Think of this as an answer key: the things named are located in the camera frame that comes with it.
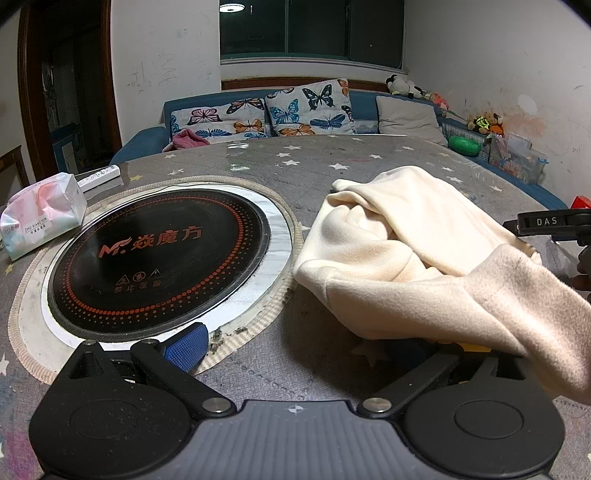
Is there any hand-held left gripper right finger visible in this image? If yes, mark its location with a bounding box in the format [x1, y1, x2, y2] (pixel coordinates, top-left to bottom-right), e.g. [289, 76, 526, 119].
[359, 352, 527, 416]

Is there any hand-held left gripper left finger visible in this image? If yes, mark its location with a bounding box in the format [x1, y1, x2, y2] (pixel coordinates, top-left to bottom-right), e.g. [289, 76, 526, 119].
[60, 322, 234, 417]

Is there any cream fleece garment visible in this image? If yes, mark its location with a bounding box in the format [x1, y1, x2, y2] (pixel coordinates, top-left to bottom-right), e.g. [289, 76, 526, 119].
[293, 165, 591, 418]

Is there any person's right hand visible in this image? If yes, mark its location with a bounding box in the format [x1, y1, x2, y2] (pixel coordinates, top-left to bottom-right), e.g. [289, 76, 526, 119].
[573, 247, 591, 303]

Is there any clear plastic toy box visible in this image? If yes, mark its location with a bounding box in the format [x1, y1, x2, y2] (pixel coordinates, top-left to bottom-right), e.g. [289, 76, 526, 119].
[487, 134, 550, 185]

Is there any round black induction cooktop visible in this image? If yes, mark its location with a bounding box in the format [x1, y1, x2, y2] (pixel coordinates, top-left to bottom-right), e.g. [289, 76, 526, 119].
[37, 181, 305, 354]

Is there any green round bowl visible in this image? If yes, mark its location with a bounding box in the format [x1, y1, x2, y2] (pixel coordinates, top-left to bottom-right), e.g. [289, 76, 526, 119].
[448, 135, 481, 158]

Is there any plain grey pillow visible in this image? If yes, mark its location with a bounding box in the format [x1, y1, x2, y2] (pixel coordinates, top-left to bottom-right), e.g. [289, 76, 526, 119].
[376, 96, 448, 147]

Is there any black white plush toy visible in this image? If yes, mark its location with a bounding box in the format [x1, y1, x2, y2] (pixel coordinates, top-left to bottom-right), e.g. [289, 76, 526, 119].
[385, 75, 416, 97]

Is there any blue corner sofa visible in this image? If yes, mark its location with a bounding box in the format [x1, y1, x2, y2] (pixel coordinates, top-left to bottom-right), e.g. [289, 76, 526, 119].
[111, 88, 568, 210]

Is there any white remote control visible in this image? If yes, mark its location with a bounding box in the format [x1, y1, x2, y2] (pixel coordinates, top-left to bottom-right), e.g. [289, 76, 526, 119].
[76, 165, 122, 192]

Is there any grey star print tablecloth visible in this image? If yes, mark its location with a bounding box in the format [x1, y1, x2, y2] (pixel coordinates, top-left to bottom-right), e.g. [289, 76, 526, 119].
[0, 134, 591, 480]

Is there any pink white tissue pack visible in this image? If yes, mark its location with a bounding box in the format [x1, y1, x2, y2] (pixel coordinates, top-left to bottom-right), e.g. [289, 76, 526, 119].
[0, 172, 88, 261]

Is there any pink cloth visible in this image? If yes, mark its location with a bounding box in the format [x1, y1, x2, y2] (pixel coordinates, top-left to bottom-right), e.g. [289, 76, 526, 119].
[163, 129, 208, 153]

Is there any butterfly print pillow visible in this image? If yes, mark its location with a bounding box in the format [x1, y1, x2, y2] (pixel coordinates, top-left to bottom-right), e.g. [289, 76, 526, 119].
[170, 97, 269, 141]
[264, 78, 355, 138]

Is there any blue low cabinet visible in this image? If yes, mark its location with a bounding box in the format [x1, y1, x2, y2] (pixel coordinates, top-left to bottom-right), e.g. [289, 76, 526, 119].
[51, 122, 79, 174]

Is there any wooden side table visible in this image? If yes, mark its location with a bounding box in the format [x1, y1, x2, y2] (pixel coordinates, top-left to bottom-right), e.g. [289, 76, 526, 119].
[0, 145, 31, 190]

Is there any dark green framed window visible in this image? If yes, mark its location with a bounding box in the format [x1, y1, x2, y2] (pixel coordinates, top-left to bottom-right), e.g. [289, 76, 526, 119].
[219, 0, 407, 75]

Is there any dark wooden door frame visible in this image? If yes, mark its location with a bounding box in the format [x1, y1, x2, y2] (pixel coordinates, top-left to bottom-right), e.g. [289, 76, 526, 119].
[18, 0, 123, 178]

